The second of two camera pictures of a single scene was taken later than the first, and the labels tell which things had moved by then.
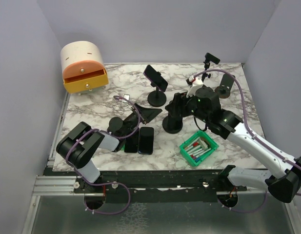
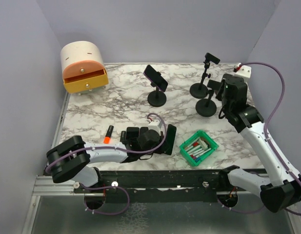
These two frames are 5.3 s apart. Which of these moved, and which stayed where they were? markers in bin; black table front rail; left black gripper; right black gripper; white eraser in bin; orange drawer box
Moved: right black gripper; left black gripper
Stayed: white eraser in bin; orange drawer box; markers in bin; black table front rail
